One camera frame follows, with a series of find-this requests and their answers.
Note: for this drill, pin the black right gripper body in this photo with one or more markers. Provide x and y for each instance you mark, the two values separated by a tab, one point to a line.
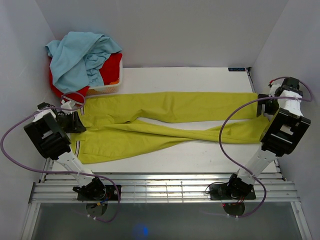
272	106

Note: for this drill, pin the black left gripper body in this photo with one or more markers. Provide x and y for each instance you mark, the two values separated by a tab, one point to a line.
66	122

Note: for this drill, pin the yellow-green trousers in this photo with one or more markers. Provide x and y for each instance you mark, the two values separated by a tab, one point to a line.
117	126

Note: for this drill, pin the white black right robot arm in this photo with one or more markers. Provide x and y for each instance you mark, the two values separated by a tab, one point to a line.
280	137

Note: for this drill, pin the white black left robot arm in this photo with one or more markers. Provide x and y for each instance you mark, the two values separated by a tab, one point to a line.
49	131

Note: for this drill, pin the blue logo sticker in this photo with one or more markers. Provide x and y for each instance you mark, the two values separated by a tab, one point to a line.
236	69

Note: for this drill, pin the white plastic laundry basket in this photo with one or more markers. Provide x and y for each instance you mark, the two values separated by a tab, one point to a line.
107	89

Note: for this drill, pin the light blue garment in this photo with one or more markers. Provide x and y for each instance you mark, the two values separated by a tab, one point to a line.
76	60

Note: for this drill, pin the red garment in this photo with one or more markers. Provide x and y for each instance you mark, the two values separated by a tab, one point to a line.
109	73

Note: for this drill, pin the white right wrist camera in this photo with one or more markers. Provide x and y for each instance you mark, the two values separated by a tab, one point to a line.
275	89

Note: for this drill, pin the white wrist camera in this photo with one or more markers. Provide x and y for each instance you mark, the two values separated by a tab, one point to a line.
68	106
275	89

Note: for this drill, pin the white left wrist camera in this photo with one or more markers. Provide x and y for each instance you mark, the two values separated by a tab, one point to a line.
68	106

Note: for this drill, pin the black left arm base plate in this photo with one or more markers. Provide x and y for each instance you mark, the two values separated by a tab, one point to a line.
109	193

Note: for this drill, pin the aluminium table frame rails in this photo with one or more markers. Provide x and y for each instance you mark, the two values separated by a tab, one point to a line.
171	176

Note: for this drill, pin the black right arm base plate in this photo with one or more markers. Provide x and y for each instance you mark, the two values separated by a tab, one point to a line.
221	191

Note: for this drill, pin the white wire grid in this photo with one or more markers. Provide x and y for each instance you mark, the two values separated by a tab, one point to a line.
167	193

